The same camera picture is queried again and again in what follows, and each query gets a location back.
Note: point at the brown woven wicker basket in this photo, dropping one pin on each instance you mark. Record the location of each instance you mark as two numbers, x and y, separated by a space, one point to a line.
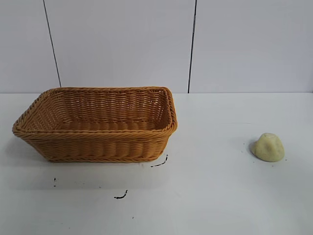
97 137

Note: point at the pale yellow egg yolk pastry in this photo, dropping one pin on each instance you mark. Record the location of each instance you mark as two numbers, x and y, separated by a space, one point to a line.
267 148

